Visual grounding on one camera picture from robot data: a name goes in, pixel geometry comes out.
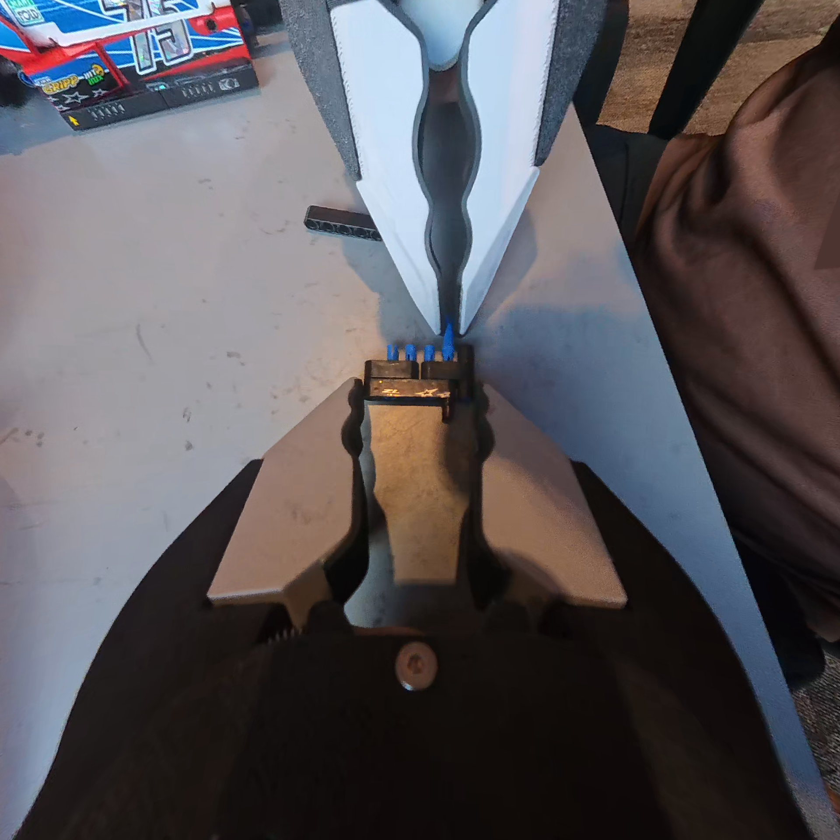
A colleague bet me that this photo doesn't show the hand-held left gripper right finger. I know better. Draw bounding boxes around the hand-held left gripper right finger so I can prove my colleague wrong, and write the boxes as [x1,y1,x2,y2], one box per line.
[469,384,629,609]

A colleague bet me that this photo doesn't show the black brick assembly blue pins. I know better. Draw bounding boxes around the black brick assembly blue pins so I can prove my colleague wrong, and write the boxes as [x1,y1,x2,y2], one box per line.
[363,341,475,424]

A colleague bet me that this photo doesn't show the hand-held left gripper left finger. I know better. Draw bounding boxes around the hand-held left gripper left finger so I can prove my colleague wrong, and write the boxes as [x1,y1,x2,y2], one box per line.
[206,381,370,629]

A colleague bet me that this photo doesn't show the short black brick beam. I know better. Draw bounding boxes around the short black brick beam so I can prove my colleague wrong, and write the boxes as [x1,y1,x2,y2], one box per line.
[303,205,384,243]

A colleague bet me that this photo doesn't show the light grey desk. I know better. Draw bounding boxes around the light grey desk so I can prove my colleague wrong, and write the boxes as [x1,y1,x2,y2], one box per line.
[0,26,828,840]

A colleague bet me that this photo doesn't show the person's brown sweater torso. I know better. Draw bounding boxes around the person's brown sweater torso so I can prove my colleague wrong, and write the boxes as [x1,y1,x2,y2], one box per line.
[631,36,840,644]

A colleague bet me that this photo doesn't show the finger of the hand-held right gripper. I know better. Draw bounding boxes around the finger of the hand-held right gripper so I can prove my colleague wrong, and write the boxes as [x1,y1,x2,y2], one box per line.
[458,0,560,336]
[330,0,444,336]

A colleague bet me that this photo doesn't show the red toy race car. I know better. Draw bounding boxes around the red toy race car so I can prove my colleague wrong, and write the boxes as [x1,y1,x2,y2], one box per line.
[0,0,261,132]

